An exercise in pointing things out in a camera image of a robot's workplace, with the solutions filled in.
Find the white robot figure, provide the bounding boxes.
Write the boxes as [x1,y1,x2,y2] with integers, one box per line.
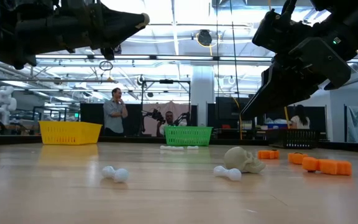
[0,86,18,126]

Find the green plastic basket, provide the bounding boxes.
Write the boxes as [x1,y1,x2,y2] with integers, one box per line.
[164,125,214,147]

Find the person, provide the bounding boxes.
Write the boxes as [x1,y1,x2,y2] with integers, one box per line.
[103,87,129,137]
[158,111,180,137]
[290,104,311,130]

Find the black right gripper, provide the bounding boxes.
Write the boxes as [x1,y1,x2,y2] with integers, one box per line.
[240,11,352,121]

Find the yellow plastic basket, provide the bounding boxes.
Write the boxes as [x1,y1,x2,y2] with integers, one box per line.
[39,120,103,146]

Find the black equipment cabinet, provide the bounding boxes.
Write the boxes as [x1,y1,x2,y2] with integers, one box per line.
[214,96,255,138]

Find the white structural column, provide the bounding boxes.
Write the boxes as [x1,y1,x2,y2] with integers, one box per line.
[190,65,216,127]

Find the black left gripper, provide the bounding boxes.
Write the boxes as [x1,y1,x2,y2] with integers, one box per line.
[14,0,146,68]

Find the long black hanging cable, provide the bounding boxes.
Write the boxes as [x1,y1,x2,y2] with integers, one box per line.
[229,0,244,141]

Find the thin black hanging cable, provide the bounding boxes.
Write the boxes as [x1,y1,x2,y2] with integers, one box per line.
[215,0,221,103]

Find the pink curtain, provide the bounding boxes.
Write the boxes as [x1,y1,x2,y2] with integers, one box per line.
[142,101,191,137]

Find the long ceiling light strip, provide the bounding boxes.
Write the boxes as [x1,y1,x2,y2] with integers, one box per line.
[35,53,358,63]

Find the black partition panel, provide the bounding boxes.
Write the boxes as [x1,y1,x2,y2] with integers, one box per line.
[79,103,143,138]

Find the black plastic basket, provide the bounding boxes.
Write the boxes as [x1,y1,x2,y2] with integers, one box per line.
[267,128,319,149]

